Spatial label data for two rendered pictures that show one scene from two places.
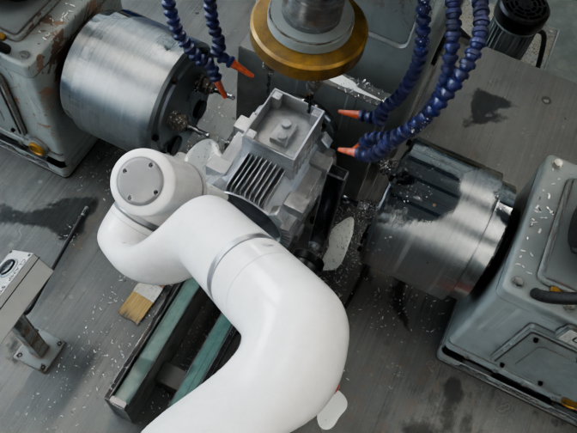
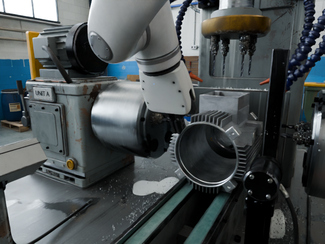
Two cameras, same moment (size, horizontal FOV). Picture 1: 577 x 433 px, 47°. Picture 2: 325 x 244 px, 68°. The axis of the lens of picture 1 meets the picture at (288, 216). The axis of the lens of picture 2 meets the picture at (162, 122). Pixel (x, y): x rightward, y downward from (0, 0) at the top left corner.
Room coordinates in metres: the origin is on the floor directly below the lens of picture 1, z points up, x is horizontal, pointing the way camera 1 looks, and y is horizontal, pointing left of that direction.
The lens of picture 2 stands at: (0.01, 0.05, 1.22)
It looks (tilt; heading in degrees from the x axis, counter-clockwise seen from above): 13 degrees down; 14
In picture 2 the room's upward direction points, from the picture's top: straight up
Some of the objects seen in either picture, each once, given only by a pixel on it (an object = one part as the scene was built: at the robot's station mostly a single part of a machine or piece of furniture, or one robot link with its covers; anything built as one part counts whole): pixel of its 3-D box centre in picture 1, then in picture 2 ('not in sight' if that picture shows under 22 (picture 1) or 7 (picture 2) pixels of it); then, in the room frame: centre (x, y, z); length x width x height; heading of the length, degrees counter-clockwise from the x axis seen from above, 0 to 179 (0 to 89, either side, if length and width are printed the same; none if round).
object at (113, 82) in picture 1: (119, 76); (125, 116); (0.80, 0.37, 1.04); 0.37 x 0.25 x 0.25; 74
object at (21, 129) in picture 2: not in sight; (38, 106); (4.28, 3.79, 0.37); 1.20 x 0.80 x 0.74; 159
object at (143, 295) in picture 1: (156, 278); not in sight; (0.49, 0.24, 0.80); 0.21 x 0.05 x 0.01; 160
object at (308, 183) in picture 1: (269, 179); (218, 144); (0.65, 0.05, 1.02); 0.20 x 0.19 x 0.19; 162
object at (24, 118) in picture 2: not in sight; (32, 104); (0.81, 0.77, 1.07); 0.08 x 0.07 x 0.20; 164
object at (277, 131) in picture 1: (282, 135); (224, 106); (0.68, 0.04, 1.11); 0.12 x 0.11 x 0.07; 162
